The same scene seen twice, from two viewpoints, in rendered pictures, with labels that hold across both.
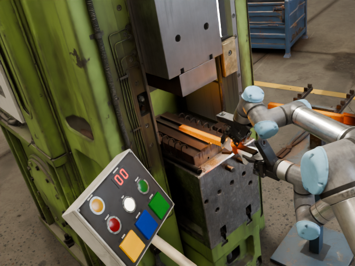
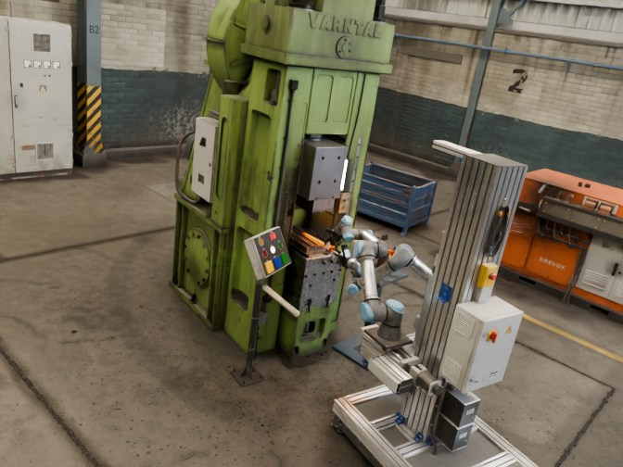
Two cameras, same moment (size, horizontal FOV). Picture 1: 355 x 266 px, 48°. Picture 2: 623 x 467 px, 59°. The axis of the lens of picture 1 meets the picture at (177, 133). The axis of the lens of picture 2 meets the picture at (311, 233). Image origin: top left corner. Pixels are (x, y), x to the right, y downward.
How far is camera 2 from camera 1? 2.53 m
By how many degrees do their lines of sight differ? 10
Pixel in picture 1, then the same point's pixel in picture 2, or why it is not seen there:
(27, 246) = (158, 296)
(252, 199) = (332, 292)
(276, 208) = (348, 324)
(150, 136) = (286, 230)
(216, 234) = (304, 301)
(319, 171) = (359, 246)
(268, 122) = (349, 233)
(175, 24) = (320, 174)
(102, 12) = (288, 158)
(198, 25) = (331, 179)
